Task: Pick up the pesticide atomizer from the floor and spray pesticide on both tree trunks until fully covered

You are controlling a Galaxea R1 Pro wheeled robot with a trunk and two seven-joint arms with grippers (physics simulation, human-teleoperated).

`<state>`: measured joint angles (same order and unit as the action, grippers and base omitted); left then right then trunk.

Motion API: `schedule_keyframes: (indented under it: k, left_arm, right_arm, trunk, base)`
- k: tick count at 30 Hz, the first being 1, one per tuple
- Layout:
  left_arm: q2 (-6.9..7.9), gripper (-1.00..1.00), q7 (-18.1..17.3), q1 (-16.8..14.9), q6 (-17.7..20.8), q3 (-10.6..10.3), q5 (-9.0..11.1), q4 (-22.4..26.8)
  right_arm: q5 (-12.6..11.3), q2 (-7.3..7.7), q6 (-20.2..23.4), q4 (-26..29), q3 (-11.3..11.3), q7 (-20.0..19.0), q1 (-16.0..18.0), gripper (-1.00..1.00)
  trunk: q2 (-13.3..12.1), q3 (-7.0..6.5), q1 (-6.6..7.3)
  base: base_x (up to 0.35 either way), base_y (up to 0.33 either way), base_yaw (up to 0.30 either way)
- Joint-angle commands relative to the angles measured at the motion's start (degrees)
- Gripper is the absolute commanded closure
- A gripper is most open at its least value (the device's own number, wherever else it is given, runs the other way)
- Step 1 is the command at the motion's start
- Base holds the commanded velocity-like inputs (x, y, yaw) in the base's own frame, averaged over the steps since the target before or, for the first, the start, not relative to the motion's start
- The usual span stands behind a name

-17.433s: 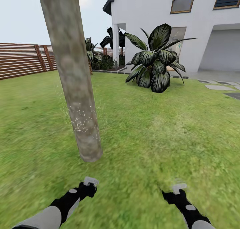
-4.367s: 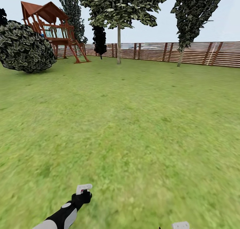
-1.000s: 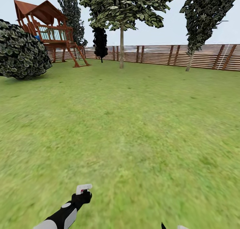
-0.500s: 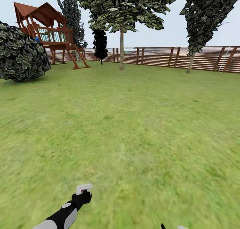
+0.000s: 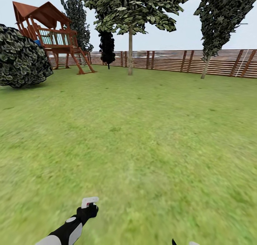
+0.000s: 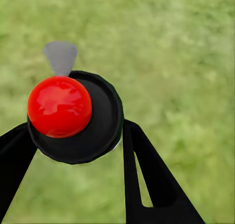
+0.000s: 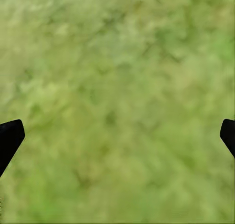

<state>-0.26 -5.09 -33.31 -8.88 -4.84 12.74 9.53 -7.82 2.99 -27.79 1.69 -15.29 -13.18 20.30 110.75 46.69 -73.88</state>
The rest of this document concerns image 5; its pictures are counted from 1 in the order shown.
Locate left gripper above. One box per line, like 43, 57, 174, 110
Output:
77, 205, 97, 221

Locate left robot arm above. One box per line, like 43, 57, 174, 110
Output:
34, 196, 99, 245

